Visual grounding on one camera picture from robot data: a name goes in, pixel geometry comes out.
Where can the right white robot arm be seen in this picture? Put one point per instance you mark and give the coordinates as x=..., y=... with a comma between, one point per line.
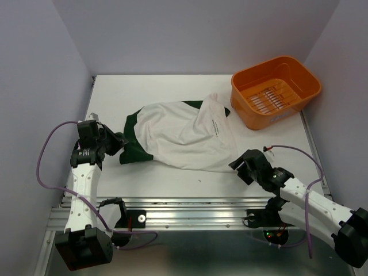
x=295, y=203

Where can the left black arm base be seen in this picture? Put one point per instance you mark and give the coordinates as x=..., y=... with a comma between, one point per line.
x=129, y=217

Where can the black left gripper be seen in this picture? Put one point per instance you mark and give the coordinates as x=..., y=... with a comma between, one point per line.
x=119, y=142

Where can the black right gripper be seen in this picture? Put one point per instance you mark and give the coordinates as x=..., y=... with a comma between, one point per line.
x=241, y=173

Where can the white and green t-shirt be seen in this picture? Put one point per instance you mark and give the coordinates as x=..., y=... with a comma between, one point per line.
x=189, y=135

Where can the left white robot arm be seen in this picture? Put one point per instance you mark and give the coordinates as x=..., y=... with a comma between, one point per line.
x=87, y=237

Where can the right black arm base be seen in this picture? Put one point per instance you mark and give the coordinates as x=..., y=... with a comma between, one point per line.
x=256, y=218

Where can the aluminium mounting rail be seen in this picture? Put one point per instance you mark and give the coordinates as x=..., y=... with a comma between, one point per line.
x=195, y=214

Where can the orange plastic basket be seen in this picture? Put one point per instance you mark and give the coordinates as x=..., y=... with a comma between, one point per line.
x=271, y=91

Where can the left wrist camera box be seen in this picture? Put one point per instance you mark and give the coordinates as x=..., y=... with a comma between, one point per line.
x=89, y=129

